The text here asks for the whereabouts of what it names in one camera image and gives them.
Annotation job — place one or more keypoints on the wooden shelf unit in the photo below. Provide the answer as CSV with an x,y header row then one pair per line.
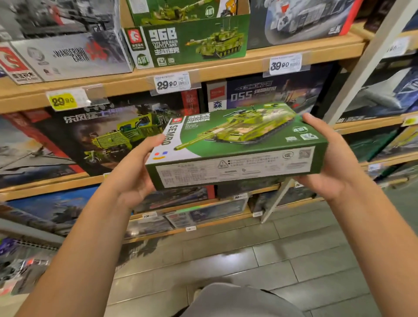
x,y
215,65

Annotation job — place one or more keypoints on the grey display carton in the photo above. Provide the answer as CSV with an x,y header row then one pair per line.
x,y
72,55

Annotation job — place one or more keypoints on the row of Challenger tank boxes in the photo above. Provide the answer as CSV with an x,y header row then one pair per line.
x,y
300,19

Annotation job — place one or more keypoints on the person's grey clothing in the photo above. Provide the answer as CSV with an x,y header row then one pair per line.
x,y
241,304

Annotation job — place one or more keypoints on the person's left forearm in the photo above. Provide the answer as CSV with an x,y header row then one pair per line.
x,y
78,261

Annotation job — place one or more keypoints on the green display carton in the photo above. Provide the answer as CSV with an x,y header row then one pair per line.
x,y
189,42

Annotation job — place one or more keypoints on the green 96B tank box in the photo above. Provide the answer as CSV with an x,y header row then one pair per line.
x,y
235,153

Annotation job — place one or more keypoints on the person's right hand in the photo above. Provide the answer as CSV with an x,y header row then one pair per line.
x,y
330,163

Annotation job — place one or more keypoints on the person's left hand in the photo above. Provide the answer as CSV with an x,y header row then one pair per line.
x,y
134,176

